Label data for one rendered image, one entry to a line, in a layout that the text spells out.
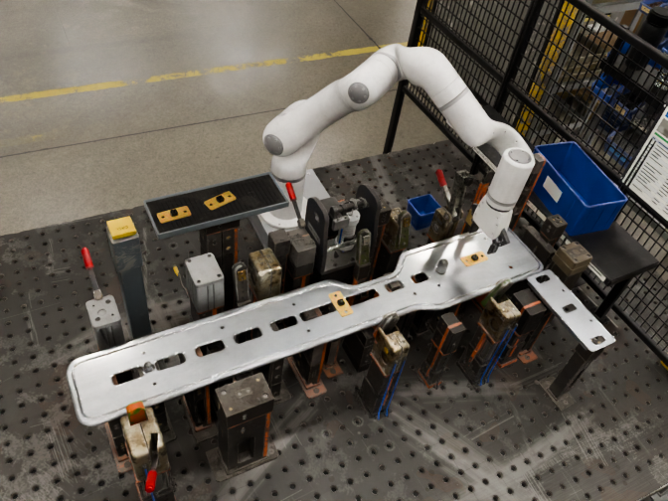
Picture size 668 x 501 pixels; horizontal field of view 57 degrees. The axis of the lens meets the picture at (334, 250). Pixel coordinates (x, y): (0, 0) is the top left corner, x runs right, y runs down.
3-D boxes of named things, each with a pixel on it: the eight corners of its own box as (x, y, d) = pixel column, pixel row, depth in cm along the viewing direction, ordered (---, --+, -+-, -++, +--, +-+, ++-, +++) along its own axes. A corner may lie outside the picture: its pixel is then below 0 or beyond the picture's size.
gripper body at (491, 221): (479, 190, 171) (467, 219, 179) (501, 215, 165) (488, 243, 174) (500, 184, 174) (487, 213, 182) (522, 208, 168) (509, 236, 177)
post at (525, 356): (523, 365, 200) (558, 311, 179) (502, 339, 206) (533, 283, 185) (538, 358, 202) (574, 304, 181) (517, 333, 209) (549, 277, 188)
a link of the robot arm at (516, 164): (495, 177, 173) (484, 195, 167) (511, 139, 163) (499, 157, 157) (523, 190, 170) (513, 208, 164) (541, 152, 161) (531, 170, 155)
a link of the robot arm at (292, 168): (263, 173, 206) (265, 114, 188) (293, 145, 218) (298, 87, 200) (293, 188, 203) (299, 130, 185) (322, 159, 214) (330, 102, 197)
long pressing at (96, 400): (83, 441, 136) (82, 438, 135) (62, 361, 149) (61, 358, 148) (548, 270, 190) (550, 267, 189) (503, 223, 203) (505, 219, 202)
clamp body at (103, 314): (109, 408, 173) (87, 333, 147) (99, 376, 179) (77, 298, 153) (143, 396, 176) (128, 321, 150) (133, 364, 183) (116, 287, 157)
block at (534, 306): (498, 372, 197) (529, 320, 176) (477, 345, 203) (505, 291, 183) (521, 362, 201) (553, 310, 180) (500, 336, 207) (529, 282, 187)
